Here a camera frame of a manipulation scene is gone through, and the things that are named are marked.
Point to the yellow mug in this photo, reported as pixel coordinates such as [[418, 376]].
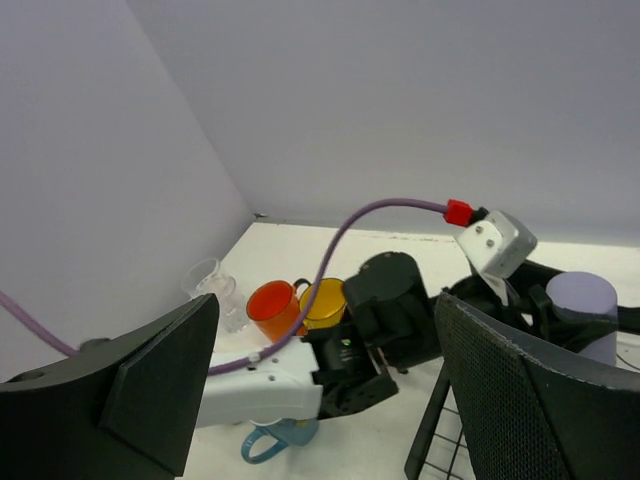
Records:
[[328, 307]]

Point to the blue mug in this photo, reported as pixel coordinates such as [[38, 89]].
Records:
[[285, 433]]

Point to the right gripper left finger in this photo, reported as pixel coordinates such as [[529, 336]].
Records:
[[122, 409]]

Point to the orange mug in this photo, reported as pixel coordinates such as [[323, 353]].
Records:
[[274, 307]]

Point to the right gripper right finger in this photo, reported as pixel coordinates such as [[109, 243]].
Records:
[[535, 395]]

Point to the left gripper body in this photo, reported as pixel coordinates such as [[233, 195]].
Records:
[[531, 309]]

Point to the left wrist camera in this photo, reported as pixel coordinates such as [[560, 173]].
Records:
[[495, 248]]

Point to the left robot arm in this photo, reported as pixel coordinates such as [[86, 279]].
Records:
[[388, 322]]

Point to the clear glass cup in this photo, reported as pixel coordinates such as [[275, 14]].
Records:
[[232, 305], [202, 278]]

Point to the lilac tumbler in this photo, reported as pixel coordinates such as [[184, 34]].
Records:
[[584, 315]]

